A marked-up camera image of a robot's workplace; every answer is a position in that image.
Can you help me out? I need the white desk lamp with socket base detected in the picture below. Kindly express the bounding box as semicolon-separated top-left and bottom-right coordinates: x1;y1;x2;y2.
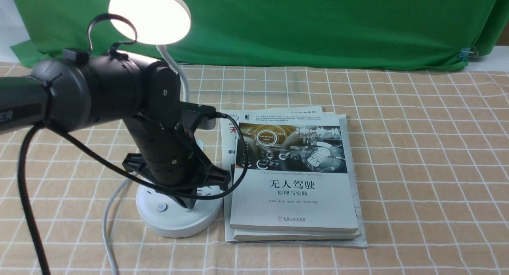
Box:
108;0;223;238

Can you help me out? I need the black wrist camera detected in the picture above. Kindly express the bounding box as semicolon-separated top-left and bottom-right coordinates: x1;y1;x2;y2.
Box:
181;101;218;133

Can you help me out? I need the bottom book with red title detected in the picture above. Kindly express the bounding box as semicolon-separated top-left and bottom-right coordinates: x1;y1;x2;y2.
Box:
220;105;368;248

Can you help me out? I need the checkered beige tablecloth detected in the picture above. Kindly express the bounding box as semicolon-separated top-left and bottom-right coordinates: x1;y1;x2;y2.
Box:
0;65;509;275

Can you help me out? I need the green backdrop cloth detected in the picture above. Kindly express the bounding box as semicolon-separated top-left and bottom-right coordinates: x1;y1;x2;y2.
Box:
13;0;508;71

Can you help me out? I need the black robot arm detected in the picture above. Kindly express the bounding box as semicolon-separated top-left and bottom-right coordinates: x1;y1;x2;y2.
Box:
0;50;231;209

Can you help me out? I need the top book with car cover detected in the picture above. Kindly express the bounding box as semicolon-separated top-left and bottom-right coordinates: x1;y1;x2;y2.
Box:
230;121;359;233

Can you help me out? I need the blue binder clip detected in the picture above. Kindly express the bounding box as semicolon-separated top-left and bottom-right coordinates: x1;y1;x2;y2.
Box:
458;47;479;62

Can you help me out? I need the white lamp power cable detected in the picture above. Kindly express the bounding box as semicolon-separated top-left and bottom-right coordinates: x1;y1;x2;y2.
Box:
102;178;132;275

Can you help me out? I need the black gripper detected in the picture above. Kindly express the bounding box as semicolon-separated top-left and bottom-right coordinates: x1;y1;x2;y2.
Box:
122;138;231;210

